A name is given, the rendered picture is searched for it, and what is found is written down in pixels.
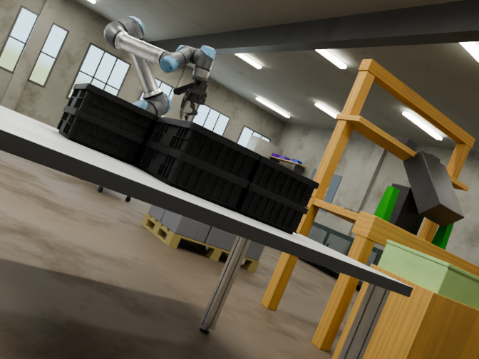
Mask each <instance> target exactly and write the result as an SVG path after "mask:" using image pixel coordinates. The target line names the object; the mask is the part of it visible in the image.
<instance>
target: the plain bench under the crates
mask: <svg viewBox="0 0 479 359"><path fill-rule="evenodd" d="M58 131H59V130H57V129H56V128H53V127H51V126H49V125H46V124H44V123H41V122H39V121H37V120H34V119H32V118H29V117H27V116H25V115H22V114H20V113H17V112H15V111H12V110H9V109H8V108H5V107H3V106H0V150H1V151H4V152H7V153H10V154H12V155H15V156H18V157H21V158H24V159H26V160H29V161H32V162H35V163H37V164H40V165H43V166H46V167H49V168H51V169H54V170H57V171H59V172H62V173H65V174H67V175H71V176H73V177H77V178H79V179H81V180H85V181H87V182H90V183H93V184H96V185H98V186H101V187H105V188H107V189H110V190H113V191H115V192H118V193H121V194H124V195H126V196H129V197H132V198H134V199H138V200H140V201H142V202H146V203H148V204H151V205H154V206H156V207H159V208H162V209H166V210H168V211H170V212H174V213H176V214H179V215H182V216H184V217H187V218H190V219H194V220H195V221H198V222H202V223H203V224H207V225H210V226H212V227H215V228H218V229H221V230H223V231H227V232H229V233H231V234H235V235H237V238H236V239H235V242H234V244H233V246H232V249H231V251H230V254H229V256H228V258H227V261H226V263H225V266H224V268H223V270H222V273H221V274H220V277H219V279H218V282H217V284H216V287H215V289H214V291H213V293H212V296H211V298H210V301H209V303H208V305H207V308H206V309H205V312H204V314H203V317H202V319H201V321H200V324H201V325H202V326H203V327H201V328H200V331H202V332H203V333H206V334H208V333H210V331H209V330H208V329H207V328H209V329H212V330H213V329H214V327H215V324H216V322H217V319H218V318H219V315H220V313H221V310H222V308H223V306H224V304H225V301H226V299H227V296H228V294H229V292H230V289H231V288H232V285H233V282H234V280H235V277H236V275H237V272H238V271H239V269H240V266H241V264H242V261H243V259H244V256H245V254H246V252H247V250H248V247H249V245H250V242H251V241H255V242H257V243H259V244H263V245H265V246H268V247H271V248H273V249H276V250H279V251H282V252H284V253H287V254H290V255H292V256H296V257H299V258H300V259H304V260H307V261H310V262H312V263H315V264H318V265H320V266H324V267H326V268H328V269H332V270H335V271H338V272H340V273H343V274H346V275H348V276H351V277H354V278H356V279H360V280H362V281H365V282H368V283H369V286H368V288H367V290H366V293H365V295H364V298H363V300H362V302H361V305H360V307H359V309H358V312H357V314H356V317H355V319H354V322H353V323H352V326H351V329H350V331H349V334H348V335H347V338H346V340H345V343H344V345H343V348H342V349H341V352H340V354H339V357H338V359H362V358H363V356H364V353H365V352H366V349H367V347H368V344H369V341H370V340H371V336H372V335H373V332H374V330H375V327H376V324H377V323H378V320H379V318H380V315H381V313H382V310H383V307H384V306H385V304H386V301H387V298H388V296H389V294H390V292H391V291H393V292H396V293H399V294H401V295H404V296H407V297H410V295H411V292H412V290H413V287H411V286H409V285H406V284H404V283H402V282H400V281H398V280H396V279H393V278H391V277H390V276H387V275H385V274H383V273H381V272H379V271H377V270H375V269H373V268H371V267H369V266H366V265H364V264H362V263H360V262H358V261H356V260H354V259H351V258H349V257H347V256H345V255H343V254H341V253H339V252H337V251H334V250H333V249H330V248H329V247H327V246H324V245H322V244H320V243H318V242H316V241H314V240H312V239H309V238H307V237H305V236H303V235H301V234H299V233H298V234H296V233H294V232H293V234H292V235H291V234H288V233H286V232H284V231H281V230H279V229H276V228H274V227H271V226H269V225H266V224H263V223H261V222H258V221H256V220H254V219H251V218H249V217H246V216H244V215H242V214H239V213H237V212H235V211H233V210H229V209H226V208H224V207H221V206H219V205H217V204H214V203H211V202H208V201H207V200H204V199H201V198H199V197H196V196H194V195H192V194H189V193H187V192H184V191H182V190H179V189H176V188H174V187H171V186H170V185H168V184H165V183H164V182H162V181H160V180H159V179H157V178H155V177H154V176H152V175H149V174H148V173H147V172H144V171H143V170H141V169H140V168H137V167H136V166H134V165H132V164H130V165H129V164H127V163H125V162H122V161H120V160H117V159H115V158H113V157H110V156H107V155H104V154H103V153H100V152H98V151H95V150H92V149H91V148H88V147H85V146H83V145H80V144H78V143H76V142H73V141H71V140H68V139H67V138H65V137H64V136H62V134H60V133H59V132H58Z"/></svg>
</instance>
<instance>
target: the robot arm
mask: <svg viewBox="0 0 479 359"><path fill-rule="evenodd" d="M144 34H145V27H144V25H143V23H142V22H141V20H140V19H138V18H136V17H134V16H129V17H125V18H123V19H120V20H117V21H113V22H110V23H109V24H108V25H107V26H106V28H105V30H104V37H105V40H106V42H107V43H108V44H109V45H110V46H111V47H113V48H115V49H117V50H119V51H122V50H124V51H127V52H128V53H129V56H130V59H131V61H132V64H133V67H134V69H135V72H136V74H137V77H138V80H139V82H140V85H141V88H142V89H143V96H142V97H143V100H139V101H136V102H135V103H133V104H134V105H136V106H138V107H140V108H142V109H144V110H147V111H149V112H151V113H153V114H155V115H157V116H159V117H161V116H163V115H165V114H166V113H168V112H169V111H170V109H171V100H170V97H169V96H168V95H167V94H166V93H164V92H163V90H162V89H159V87H158V84H157V82H156V80H155V76H154V74H153V71H152V68H151V66H150V63H149V61H150V62H152V63H155V64H157V65H159V66H160V68H161V69H162V70H163V71H164V72H165V73H171V72H173V71H176V70H177V69H179V68H181V67H183V66H185V65H187V64H189V63H192V64H195V69H194V71H193V74H192V75H193V77H192V79H193V80H195V82H194V83H190V84H187V85H184V86H181V87H179V88H176V89H173V93H174V94H176V95H181V94H183V93H185V95H184V97H183V99H182V103H181V108H180V119H182V117H183V113H185V120H187V119H188V118H189V116H190V115H197V114H198V112H197V111H196V109H195V104H194V103H197V104H199V105H204V104H205V101H206V98H207V93H206V92H205V91H206V89H207V86H208V85H209V84H210V83H209V82H207V81H206V80H207V79H208V76H209V73H210V69H211V67H212V63H213V61H214V59H215V54H216V51H215V49H213V48H211V47H209V46H202V47H201V49H197V48H193V47H189V46H184V45H180V46H178V48H177V50H176V52H174V53H170V52H167V51H165V50H163V49H161V48H158V47H156V46H153V45H151V44H149V43H146V42H144V38H143V36H144Z"/></svg>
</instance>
